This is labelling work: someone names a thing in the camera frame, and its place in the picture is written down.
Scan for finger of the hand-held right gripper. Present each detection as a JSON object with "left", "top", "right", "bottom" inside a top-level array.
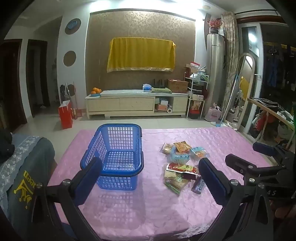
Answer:
[
  {"left": 253, "top": 142, "right": 296, "bottom": 165},
  {"left": 225, "top": 153, "right": 286, "bottom": 186}
]

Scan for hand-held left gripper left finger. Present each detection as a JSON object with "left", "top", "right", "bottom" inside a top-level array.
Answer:
[{"left": 28, "top": 157, "right": 103, "bottom": 241}]

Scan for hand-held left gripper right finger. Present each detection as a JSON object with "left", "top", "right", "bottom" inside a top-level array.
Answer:
[{"left": 198, "top": 158, "right": 275, "bottom": 241}]

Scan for purple silver snack packet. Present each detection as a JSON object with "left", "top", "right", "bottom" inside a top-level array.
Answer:
[{"left": 191, "top": 176, "right": 206, "bottom": 194}]

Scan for blue plastic basket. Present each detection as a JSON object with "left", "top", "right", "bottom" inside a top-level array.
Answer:
[{"left": 80, "top": 123, "right": 144, "bottom": 191}]

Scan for green-label cracker packet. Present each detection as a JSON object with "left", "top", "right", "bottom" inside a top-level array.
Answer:
[{"left": 164, "top": 175, "right": 189, "bottom": 194}]

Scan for blue-ended cracker packet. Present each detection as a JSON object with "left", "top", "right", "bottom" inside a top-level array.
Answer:
[{"left": 190, "top": 146, "right": 208, "bottom": 160}]

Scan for long red yellow-label packet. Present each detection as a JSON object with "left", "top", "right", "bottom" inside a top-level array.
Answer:
[{"left": 165, "top": 162, "right": 200, "bottom": 175}]

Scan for clear cream cracker packet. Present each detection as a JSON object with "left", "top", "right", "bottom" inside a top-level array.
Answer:
[{"left": 164, "top": 170, "right": 183, "bottom": 180}]

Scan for large light blue packet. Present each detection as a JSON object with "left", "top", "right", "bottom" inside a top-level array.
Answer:
[{"left": 167, "top": 146, "right": 190, "bottom": 164}]

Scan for orange snack packet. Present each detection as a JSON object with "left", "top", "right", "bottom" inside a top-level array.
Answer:
[{"left": 173, "top": 141, "right": 192, "bottom": 153}]

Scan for tan cracker packet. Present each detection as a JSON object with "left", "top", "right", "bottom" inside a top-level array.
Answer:
[{"left": 161, "top": 142, "right": 175, "bottom": 155}]

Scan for person's right hand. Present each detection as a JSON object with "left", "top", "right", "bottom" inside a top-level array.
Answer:
[{"left": 275, "top": 207, "right": 296, "bottom": 219}]

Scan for pink bag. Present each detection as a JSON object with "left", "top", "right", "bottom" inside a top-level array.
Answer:
[{"left": 205, "top": 106, "right": 222, "bottom": 122}]

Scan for grey cushion with yellow print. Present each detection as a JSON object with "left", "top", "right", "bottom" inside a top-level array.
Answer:
[{"left": 0, "top": 133, "right": 56, "bottom": 232}]

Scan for red paper bag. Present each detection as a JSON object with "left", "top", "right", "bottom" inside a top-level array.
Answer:
[{"left": 58, "top": 100, "right": 74, "bottom": 130}]

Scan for pink quilted tablecloth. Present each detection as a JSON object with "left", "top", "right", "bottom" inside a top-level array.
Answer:
[{"left": 47, "top": 127, "right": 275, "bottom": 239}]

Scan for arched floor mirror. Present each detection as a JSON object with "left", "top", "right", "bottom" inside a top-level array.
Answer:
[{"left": 225, "top": 53, "right": 256, "bottom": 130}]

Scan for hanging blue clothes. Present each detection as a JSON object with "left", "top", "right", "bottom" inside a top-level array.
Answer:
[{"left": 266, "top": 53, "right": 285, "bottom": 87}]

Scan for white shelf rack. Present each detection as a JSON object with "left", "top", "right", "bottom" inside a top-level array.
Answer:
[{"left": 185, "top": 72, "right": 210, "bottom": 120}]

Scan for beige tv cabinet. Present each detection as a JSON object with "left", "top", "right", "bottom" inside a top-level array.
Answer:
[{"left": 85, "top": 89, "right": 189, "bottom": 120}]

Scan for black cloth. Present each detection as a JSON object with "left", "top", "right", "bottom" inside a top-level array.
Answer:
[{"left": 0, "top": 128, "right": 15, "bottom": 164}]

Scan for standing air conditioner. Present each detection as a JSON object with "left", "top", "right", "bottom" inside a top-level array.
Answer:
[{"left": 206, "top": 33, "right": 226, "bottom": 109}]

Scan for brown cardboard box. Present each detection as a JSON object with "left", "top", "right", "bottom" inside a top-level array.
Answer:
[{"left": 168, "top": 79, "right": 189, "bottom": 93}]

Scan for patterned curtain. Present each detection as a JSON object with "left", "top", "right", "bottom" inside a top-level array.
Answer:
[{"left": 221, "top": 11, "right": 238, "bottom": 116}]

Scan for dark wooden door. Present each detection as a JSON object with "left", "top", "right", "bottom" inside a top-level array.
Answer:
[
  {"left": 0, "top": 39, "right": 22, "bottom": 132},
  {"left": 25, "top": 39, "right": 50, "bottom": 116}
]

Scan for plain round brown plaque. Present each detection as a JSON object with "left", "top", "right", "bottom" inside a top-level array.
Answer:
[{"left": 63, "top": 51, "right": 77, "bottom": 66}]

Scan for vase of red flowers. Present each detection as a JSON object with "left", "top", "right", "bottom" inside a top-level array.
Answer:
[{"left": 207, "top": 19, "right": 222, "bottom": 34}]

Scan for yellow cloth cover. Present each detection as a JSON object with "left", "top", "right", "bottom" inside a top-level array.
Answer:
[{"left": 107, "top": 37, "right": 176, "bottom": 73}]

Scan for round plaque with blue plate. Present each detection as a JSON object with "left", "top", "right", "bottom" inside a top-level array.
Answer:
[{"left": 65, "top": 19, "right": 81, "bottom": 35}]

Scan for blue-handled mop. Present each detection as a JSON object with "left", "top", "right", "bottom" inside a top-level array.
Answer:
[{"left": 210, "top": 74, "right": 238, "bottom": 127}]

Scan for brooms leaning on wall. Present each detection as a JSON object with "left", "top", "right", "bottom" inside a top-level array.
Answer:
[{"left": 60, "top": 81, "right": 77, "bottom": 116}]

